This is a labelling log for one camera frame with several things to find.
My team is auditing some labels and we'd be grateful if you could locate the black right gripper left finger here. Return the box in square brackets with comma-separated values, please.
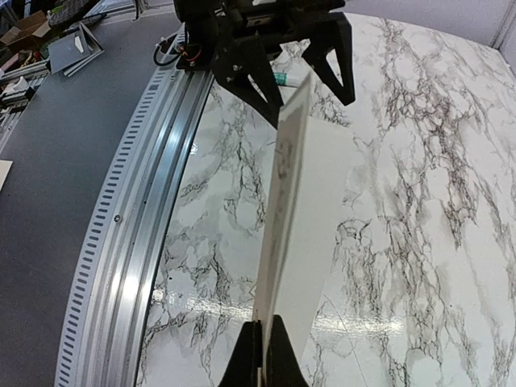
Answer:
[218, 321, 262, 387]

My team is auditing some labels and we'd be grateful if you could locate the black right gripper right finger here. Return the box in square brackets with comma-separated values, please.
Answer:
[265, 315, 308, 387]

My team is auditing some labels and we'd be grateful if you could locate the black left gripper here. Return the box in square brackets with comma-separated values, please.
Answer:
[173, 1, 356, 120]

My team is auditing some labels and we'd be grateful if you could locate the cream letter paper sheet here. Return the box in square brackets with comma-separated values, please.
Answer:
[252, 73, 354, 360]

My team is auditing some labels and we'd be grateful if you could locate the white green glue stick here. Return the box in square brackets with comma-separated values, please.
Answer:
[273, 73, 302, 88]

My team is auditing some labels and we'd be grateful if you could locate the grey panel stack on floor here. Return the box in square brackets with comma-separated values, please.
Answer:
[48, 23, 104, 77]

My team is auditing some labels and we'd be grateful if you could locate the cardboard box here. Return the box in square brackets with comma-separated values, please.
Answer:
[1, 10, 51, 52]

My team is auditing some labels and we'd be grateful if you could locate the white paper sheet on floor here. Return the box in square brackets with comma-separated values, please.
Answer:
[0, 160, 13, 189]

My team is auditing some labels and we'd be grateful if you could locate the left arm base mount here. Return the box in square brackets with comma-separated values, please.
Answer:
[176, 23, 217, 72]

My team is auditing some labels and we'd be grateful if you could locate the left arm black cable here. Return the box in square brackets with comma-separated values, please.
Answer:
[152, 31, 190, 68]

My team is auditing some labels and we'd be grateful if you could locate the aluminium table front rail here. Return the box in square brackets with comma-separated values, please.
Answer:
[55, 67, 213, 386]

